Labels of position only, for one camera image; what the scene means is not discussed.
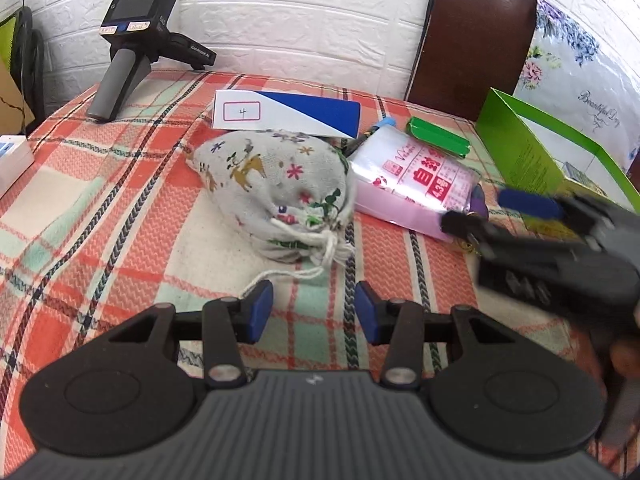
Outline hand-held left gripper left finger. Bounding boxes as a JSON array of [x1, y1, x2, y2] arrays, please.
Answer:
[[107, 280, 275, 387]]

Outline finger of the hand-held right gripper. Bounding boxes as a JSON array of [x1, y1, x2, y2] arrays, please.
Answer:
[[440, 210, 591, 263], [498, 188, 623, 243]]

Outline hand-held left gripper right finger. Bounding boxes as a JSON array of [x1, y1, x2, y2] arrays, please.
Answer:
[[355, 281, 526, 388]]

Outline large green cardboard box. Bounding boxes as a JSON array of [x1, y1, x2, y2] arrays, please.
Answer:
[[474, 87, 640, 213]]

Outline pink plastic bag packet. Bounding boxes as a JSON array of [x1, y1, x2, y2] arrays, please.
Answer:
[[347, 125, 482, 242]]

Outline floral fabric drawstring pouch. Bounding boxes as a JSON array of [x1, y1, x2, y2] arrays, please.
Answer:
[[186, 129, 355, 273]]

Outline person's right hand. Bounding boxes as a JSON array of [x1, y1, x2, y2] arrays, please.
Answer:
[[607, 305, 640, 381]]

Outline small green box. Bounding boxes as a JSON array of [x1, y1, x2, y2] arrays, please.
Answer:
[[405, 116, 472, 159]]

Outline black marker with blue cap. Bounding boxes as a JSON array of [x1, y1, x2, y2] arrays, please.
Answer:
[[344, 117, 397, 157]]

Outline floral printed white bag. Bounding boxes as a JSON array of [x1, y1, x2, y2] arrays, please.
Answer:
[[512, 0, 640, 173]]

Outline plaid tablecloth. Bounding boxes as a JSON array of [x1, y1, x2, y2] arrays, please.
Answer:
[[0, 70, 640, 461]]

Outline dark brown chair back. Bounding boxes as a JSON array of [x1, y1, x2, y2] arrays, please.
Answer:
[[404, 0, 538, 122]]

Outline blue and white card box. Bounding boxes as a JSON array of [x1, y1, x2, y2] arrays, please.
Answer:
[[211, 90, 362, 139]]

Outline white box with blue print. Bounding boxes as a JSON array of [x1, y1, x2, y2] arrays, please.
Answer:
[[0, 135, 36, 199]]

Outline brown cardboard sheet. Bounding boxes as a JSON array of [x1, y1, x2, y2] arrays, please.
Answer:
[[0, 62, 36, 137]]

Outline green and black office chair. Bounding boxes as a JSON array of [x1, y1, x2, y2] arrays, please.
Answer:
[[0, 6, 47, 118]]

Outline black camera on grey handle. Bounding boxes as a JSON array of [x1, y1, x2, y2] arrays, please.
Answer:
[[87, 0, 217, 123]]

